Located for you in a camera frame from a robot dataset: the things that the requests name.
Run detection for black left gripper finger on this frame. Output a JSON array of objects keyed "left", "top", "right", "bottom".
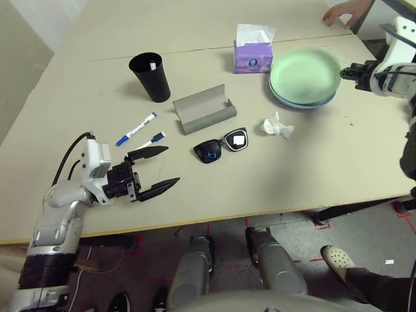
[
  {"left": 132, "top": 177, "right": 181, "bottom": 203},
  {"left": 126, "top": 146, "right": 170, "bottom": 163}
]

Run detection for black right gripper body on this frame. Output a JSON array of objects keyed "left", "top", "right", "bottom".
[{"left": 349, "top": 60, "right": 375, "bottom": 92}]

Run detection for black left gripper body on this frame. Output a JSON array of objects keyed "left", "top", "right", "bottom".
[{"left": 103, "top": 161, "right": 142, "bottom": 203}]

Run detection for slim marker black eraser cap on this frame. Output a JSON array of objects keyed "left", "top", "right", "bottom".
[{"left": 135, "top": 131, "right": 166, "bottom": 151}]

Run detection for light green plate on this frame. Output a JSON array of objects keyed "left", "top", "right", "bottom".
[{"left": 269, "top": 47, "right": 342, "bottom": 104}]

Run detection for black sunglasses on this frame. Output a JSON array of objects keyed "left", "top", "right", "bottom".
[{"left": 193, "top": 126, "right": 250, "bottom": 165}]

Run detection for grey glasses case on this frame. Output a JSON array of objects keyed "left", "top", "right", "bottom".
[{"left": 172, "top": 83, "right": 237, "bottom": 135}]

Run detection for white tissue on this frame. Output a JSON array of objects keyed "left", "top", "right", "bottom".
[{"left": 259, "top": 110, "right": 295, "bottom": 140}]

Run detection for bystander right forearm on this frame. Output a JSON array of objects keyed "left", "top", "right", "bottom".
[{"left": 357, "top": 0, "right": 378, "bottom": 14}]

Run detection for bystander right hand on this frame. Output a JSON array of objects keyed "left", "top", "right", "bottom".
[{"left": 322, "top": 1, "right": 365, "bottom": 30}]

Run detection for thick white marker blue cap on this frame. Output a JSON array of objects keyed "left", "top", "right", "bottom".
[{"left": 115, "top": 111, "right": 159, "bottom": 147}]

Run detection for black table leg bar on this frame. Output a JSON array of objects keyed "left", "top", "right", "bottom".
[
  {"left": 79, "top": 236, "right": 136, "bottom": 250},
  {"left": 317, "top": 193, "right": 416, "bottom": 222}
]

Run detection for light blue plate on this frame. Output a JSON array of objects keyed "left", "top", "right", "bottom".
[{"left": 268, "top": 77, "right": 341, "bottom": 110}]

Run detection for black plastic cup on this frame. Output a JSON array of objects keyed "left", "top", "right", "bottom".
[{"left": 129, "top": 52, "right": 172, "bottom": 103}]

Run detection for brown wooden piece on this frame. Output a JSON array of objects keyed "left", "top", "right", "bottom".
[{"left": 73, "top": 258, "right": 99, "bottom": 272}]

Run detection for grey robot left leg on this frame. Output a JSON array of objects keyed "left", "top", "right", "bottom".
[{"left": 167, "top": 235, "right": 215, "bottom": 309}]

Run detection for grey robot leg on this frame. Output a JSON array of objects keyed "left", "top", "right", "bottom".
[
  {"left": 167, "top": 235, "right": 215, "bottom": 309},
  {"left": 246, "top": 226, "right": 308, "bottom": 295}
]

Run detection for purple tissue box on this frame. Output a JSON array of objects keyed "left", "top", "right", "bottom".
[{"left": 233, "top": 23, "right": 276, "bottom": 75}]

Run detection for grey robot right leg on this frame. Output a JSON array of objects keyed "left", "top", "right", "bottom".
[{"left": 246, "top": 226, "right": 308, "bottom": 295}]

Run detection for grey robot torso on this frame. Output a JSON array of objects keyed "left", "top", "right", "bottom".
[{"left": 181, "top": 292, "right": 368, "bottom": 312}]

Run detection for white clog shoe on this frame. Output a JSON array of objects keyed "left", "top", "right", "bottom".
[{"left": 321, "top": 245, "right": 357, "bottom": 283}]

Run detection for bystander dark trouser leg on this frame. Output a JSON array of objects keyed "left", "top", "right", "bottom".
[{"left": 344, "top": 265, "right": 416, "bottom": 312}]

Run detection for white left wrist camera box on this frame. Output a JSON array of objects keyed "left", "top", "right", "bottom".
[{"left": 79, "top": 138, "right": 112, "bottom": 205}]

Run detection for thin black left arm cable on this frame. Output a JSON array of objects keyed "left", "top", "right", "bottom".
[{"left": 66, "top": 158, "right": 83, "bottom": 179}]

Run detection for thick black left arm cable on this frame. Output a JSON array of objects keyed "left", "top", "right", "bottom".
[{"left": 51, "top": 131, "right": 95, "bottom": 187}]

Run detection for thin white floor cable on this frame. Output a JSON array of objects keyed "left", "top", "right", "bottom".
[{"left": 66, "top": 246, "right": 126, "bottom": 312}]

